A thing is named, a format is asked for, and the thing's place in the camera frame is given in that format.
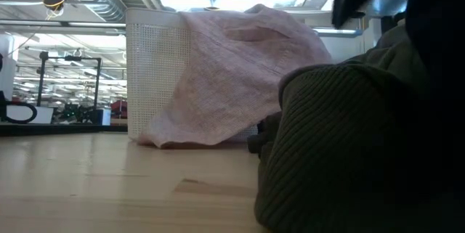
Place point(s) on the dark olive ribbed sweatshirt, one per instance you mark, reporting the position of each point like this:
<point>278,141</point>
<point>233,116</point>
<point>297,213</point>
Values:
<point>327,146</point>

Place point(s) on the white perforated plastic laundry basket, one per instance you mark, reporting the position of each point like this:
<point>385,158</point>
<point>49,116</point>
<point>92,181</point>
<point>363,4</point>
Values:
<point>156,80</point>

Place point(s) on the red background object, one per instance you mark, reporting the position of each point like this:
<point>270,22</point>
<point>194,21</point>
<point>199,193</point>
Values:
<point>119,109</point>

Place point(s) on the white board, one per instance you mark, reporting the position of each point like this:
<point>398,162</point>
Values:
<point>43,115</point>

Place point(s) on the white and blue box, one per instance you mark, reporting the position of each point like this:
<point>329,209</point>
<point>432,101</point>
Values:
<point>105,117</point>

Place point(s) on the pale pink woven shirt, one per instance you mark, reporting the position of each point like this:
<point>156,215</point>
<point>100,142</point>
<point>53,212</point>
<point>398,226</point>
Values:
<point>225,80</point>

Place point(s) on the long ceiling light fixture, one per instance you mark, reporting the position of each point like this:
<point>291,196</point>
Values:
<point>338,32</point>

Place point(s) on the black metal frame stand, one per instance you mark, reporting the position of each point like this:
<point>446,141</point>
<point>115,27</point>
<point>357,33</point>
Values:
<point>40,80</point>

